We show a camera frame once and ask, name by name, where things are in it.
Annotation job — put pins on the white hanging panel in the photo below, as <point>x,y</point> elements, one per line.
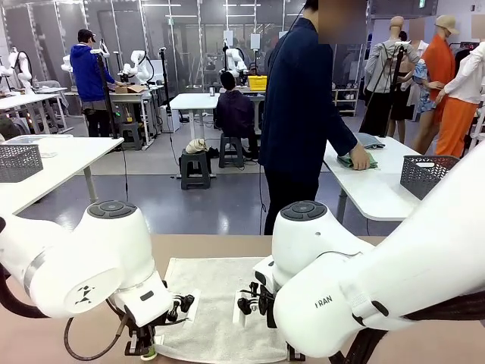
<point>228,38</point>
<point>255,41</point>

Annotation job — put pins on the black tripod white camera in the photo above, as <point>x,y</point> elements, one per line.
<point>396,76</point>

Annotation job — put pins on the green towel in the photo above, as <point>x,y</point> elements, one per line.
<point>343,161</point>

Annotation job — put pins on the seated person dark jacket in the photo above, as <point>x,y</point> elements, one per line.
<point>235,110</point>

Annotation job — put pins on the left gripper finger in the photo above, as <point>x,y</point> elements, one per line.
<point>132,347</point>
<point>148,349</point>

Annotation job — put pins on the person in blue hoodie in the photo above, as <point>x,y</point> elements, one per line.
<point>87,68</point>

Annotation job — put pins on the person in navy jacket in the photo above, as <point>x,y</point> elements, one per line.
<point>295,113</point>

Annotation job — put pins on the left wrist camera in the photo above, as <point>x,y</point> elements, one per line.
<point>182,305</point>

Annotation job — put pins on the dark grey plastic basket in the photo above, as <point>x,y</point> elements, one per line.
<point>417,178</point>
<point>19,163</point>

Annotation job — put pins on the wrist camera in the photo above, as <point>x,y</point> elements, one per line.
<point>254,303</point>
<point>182,305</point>

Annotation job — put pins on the white standing desk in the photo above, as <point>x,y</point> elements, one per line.
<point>189,100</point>

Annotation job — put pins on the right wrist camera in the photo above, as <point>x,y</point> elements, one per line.
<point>254,303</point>

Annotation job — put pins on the mannequin in grey shirt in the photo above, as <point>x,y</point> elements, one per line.
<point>382,64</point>

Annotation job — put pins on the person in dark green top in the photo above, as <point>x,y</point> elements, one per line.
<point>7,129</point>

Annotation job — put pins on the mannequin in white shirt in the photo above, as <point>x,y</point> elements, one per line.
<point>456,125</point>

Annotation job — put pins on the white cabinet box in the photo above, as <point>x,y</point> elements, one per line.
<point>173,119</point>

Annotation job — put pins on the right forearm navy sleeve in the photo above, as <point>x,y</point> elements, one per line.
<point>343,142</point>

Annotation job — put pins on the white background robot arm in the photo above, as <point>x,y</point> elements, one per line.
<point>142,68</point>
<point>24,64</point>
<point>235,57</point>

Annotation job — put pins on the beige cloth bundle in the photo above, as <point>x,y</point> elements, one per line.
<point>197,146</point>

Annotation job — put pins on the mannequin in black dress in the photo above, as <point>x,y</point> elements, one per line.
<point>399,102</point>

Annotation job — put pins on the white side table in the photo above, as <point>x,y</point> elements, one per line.
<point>363,189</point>

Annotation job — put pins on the long white desk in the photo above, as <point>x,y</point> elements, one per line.
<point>22,99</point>

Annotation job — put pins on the yellow plastic crate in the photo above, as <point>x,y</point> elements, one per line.
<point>257,82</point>

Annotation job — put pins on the grey robot workbench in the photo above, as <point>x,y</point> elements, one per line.
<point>132,98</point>

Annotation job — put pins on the white shoe shelf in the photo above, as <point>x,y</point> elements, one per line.
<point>345,102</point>

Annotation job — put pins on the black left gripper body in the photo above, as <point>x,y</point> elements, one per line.
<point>142,330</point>

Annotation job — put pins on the black clothes rack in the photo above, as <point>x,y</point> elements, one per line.
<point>463,57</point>

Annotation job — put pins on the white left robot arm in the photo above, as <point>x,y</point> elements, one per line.
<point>94,258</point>

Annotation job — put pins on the mannequin in orange jacket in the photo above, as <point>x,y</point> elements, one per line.
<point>439,64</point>

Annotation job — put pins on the person's right hand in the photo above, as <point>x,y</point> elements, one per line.
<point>360,159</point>

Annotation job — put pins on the white towel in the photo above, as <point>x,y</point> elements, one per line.
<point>216,273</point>

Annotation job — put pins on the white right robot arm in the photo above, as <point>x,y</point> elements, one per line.
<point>379,284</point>

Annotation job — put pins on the clear plastic tray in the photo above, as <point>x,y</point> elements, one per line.
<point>22,139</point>

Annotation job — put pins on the open cardboard box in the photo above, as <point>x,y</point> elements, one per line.
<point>125,90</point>

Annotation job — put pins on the grey plastic stool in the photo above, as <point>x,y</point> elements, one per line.
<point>195,170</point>
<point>231,151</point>
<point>130,132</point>

